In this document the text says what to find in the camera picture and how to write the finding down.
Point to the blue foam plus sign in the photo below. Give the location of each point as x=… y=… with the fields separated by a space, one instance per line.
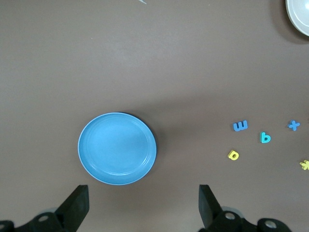
x=293 y=125

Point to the blue foam letter m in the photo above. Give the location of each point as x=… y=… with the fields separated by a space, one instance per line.
x=240 y=127

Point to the yellow foam letter k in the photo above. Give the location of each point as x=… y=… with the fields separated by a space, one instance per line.
x=305 y=165

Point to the off-white plate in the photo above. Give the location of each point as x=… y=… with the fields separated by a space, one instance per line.
x=300 y=14

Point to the small white paper scrap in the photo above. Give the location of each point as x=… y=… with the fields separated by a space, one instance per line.
x=143 y=1

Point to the blue plate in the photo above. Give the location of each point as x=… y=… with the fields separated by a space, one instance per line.
x=117 y=148

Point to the teal foam letter q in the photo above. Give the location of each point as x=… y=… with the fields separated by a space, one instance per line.
x=263 y=140

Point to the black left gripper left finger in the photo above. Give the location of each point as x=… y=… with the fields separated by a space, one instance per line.
x=77 y=205

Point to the yellow foam letter o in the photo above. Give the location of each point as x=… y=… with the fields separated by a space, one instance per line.
x=230 y=155

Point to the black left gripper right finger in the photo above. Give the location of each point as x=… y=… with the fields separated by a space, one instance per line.
x=207 y=207

